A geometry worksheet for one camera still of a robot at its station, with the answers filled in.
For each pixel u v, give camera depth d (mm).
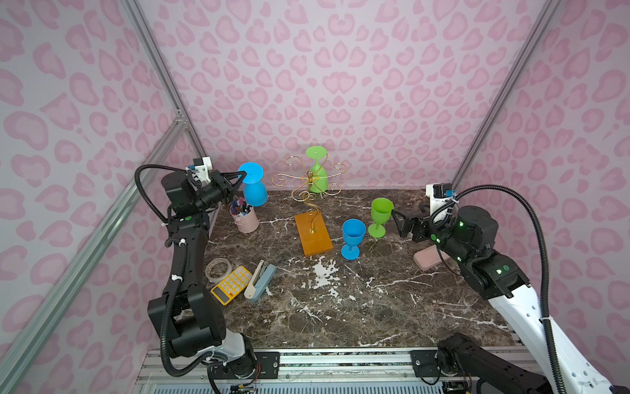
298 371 725
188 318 453
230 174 708
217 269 946
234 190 687
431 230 559
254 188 795
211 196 661
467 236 464
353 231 891
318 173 903
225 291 875
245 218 987
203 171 683
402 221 586
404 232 584
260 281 881
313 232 1034
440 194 534
